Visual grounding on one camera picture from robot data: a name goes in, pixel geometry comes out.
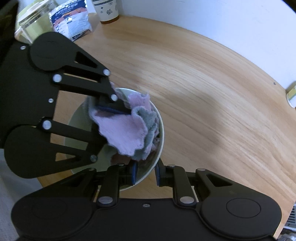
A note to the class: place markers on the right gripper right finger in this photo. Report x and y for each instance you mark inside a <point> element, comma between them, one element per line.
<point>179,180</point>

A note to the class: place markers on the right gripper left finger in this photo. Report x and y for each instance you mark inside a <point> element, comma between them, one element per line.
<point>116,176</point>

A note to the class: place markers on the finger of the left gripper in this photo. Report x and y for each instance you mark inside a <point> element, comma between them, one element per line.
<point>93,138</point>
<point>105,97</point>

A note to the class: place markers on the grey and pink cloth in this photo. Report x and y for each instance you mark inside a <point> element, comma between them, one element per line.
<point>133,135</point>

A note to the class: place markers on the glass pitcher cream lid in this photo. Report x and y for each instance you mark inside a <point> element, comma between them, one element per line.
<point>33,21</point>

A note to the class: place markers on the blue printed plastic pouch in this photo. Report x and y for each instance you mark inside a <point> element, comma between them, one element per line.
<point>71,19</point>

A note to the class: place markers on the red lid patterned tumbler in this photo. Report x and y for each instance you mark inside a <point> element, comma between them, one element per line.
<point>106,10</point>

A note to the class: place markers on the white radiator heater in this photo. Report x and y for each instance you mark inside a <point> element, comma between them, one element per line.
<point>291,221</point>

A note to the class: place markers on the white small pill bottle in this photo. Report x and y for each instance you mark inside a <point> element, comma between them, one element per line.
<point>291,97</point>

